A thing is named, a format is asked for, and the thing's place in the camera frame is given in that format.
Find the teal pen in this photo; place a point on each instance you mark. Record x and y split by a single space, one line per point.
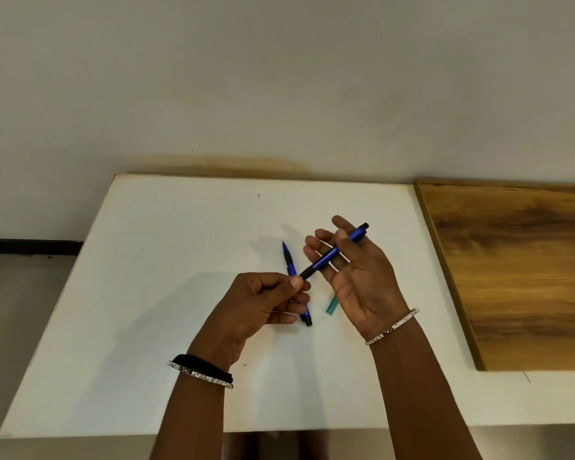
332 306

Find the brown wooden board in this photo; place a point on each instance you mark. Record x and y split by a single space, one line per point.
522 277

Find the person's right forearm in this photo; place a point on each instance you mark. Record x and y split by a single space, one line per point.
419 397

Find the person's left thumb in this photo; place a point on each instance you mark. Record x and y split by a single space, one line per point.
283 289

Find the person's right thumb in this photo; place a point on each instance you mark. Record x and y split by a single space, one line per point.
349 244

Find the person's left little finger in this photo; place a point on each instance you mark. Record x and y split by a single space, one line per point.
282 318

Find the black wrist band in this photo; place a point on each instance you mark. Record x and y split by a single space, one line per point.
202 366

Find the person's right middle finger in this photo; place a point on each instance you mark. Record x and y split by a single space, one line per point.
325 237

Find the person's left forearm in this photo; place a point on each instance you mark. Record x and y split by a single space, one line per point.
191 419

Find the blue pen with black grip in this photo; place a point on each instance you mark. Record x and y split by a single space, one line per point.
327 258
290 263

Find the black baseboard strip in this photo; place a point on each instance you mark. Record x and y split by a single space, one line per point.
28 247

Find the person's right hand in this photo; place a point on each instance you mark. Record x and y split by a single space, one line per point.
364 282

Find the person's right little finger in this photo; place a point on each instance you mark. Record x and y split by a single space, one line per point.
316 264

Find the person's left hand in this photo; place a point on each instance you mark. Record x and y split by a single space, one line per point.
242 313

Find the person's left middle finger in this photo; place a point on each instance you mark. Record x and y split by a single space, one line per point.
298 297

